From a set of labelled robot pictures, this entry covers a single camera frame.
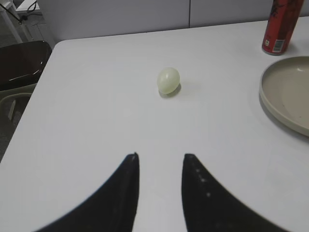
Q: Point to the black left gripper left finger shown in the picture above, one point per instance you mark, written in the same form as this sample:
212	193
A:
112	208

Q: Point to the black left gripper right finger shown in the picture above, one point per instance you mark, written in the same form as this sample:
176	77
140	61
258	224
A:
209	207

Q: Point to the beige round plate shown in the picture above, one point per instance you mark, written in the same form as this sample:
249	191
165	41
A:
284	91

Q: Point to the pale green egg-shaped object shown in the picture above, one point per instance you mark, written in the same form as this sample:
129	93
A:
168	80

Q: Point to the dark brown chair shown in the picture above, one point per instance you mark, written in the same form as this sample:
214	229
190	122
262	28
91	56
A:
21	66

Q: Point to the red drink can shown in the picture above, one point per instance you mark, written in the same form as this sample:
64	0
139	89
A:
281	23

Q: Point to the white desk in background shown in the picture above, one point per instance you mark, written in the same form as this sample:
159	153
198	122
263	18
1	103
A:
25	21

